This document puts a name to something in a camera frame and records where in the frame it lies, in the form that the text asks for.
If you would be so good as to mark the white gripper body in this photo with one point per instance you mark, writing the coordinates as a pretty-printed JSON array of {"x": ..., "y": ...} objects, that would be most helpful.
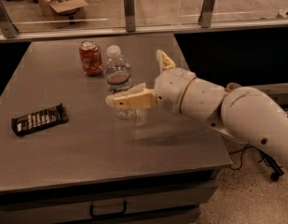
[{"x": 170, "y": 89}]

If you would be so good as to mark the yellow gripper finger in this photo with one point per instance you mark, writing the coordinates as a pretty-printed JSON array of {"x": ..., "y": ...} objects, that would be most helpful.
[
  {"x": 137, "y": 97},
  {"x": 164, "y": 61}
]

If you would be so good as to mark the clear plastic water bottle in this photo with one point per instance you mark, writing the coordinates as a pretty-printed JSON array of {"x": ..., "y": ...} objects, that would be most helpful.
[{"x": 117, "y": 73}]

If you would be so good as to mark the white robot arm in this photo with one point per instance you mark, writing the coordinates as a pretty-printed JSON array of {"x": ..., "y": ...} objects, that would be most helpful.
[{"x": 244, "y": 114}]

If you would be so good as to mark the orange tape roll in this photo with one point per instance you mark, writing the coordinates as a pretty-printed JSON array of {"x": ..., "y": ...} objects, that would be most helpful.
[{"x": 232, "y": 86}]

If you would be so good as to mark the red soda can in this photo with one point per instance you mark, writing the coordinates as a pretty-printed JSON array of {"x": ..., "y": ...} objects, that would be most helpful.
[{"x": 91, "y": 59}]

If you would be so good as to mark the black candy bar wrapper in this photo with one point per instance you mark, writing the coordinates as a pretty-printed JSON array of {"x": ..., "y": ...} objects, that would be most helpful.
[{"x": 39, "y": 120}]

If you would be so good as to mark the grey low side ledge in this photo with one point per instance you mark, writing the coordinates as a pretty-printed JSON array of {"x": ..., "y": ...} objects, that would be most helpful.
[{"x": 278, "y": 92}]

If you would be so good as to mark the open cardboard box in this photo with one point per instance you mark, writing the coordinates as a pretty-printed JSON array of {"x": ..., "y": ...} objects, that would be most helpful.
[{"x": 62, "y": 13}]

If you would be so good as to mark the black wheeled stand leg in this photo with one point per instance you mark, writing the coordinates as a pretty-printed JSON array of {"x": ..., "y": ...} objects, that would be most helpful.
[{"x": 277, "y": 170}]

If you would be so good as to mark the glass barrier panel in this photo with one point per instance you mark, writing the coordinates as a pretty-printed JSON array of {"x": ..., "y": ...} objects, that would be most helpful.
[{"x": 153, "y": 13}]

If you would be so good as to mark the grey cabinet with drawer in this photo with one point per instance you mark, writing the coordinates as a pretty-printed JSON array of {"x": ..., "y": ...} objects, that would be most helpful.
[{"x": 167, "y": 199}]

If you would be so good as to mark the middle metal glass bracket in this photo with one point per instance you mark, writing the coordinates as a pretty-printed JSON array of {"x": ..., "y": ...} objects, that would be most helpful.
[{"x": 129, "y": 11}]

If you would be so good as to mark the metal glass bracket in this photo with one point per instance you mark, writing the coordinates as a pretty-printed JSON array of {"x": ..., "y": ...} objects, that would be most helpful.
[
  {"x": 129, "y": 11},
  {"x": 8, "y": 29},
  {"x": 206, "y": 14}
]

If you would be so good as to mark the right metal glass bracket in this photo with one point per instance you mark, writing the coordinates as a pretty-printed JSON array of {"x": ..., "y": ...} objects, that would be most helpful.
[{"x": 206, "y": 14}]

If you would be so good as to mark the black drawer handle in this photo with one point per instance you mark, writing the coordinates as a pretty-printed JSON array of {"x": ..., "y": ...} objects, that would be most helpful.
[{"x": 107, "y": 211}]

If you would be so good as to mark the left metal glass bracket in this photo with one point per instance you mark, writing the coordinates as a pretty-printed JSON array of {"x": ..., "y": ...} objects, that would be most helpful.
[{"x": 8, "y": 29}]

